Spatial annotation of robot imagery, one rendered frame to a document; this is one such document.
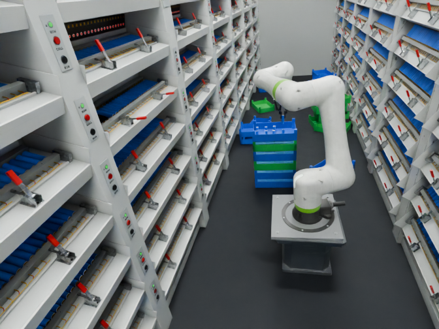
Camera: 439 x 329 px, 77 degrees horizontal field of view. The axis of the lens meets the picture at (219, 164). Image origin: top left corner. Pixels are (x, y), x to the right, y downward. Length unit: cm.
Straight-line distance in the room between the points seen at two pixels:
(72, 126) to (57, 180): 14
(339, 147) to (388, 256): 73
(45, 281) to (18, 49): 55
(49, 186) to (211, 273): 107
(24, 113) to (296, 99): 95
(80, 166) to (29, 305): 34
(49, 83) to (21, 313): 53
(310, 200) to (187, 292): 80
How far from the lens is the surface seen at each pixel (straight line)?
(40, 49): 78
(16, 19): 76
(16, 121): 70
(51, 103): 77
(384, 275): 172
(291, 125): 211
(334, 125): 133
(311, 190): 131
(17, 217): 74
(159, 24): 138
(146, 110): 115
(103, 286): 102
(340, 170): 137
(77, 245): 89
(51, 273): 86
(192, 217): 171
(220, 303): 154
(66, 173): 83
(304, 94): 125
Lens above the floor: 130
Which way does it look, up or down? 31 degrees down
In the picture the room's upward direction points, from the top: 8 degrees counter-clockwise
